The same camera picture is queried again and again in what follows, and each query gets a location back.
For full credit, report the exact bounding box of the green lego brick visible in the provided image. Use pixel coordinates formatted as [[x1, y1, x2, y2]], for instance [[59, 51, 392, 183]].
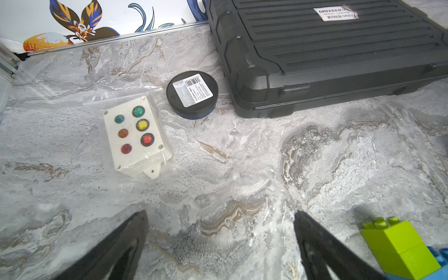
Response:
[[360, 217, 442, 280]]

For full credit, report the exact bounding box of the black plastic tool case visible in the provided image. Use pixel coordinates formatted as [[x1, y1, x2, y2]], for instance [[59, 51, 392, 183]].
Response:
[[205, 1, 448, 118]]

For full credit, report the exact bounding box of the long blue lego brick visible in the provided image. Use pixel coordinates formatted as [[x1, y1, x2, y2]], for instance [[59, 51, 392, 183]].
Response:
[[373, 243, 447, 280]]

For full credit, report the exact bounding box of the black round tape roll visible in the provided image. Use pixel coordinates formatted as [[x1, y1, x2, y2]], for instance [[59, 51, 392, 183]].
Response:
[[166, 71, 219, 120]]

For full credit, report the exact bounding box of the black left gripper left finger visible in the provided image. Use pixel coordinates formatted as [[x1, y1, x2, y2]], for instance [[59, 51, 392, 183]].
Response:
[[55, 210, 149, 280]]

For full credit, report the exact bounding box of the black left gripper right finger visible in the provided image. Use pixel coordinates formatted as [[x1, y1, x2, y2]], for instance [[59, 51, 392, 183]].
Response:
[[294, 211, 386, 280]]

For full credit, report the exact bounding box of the white button control box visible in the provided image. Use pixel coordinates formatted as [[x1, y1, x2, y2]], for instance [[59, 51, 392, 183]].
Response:
[[103, 95, 173, 180]]

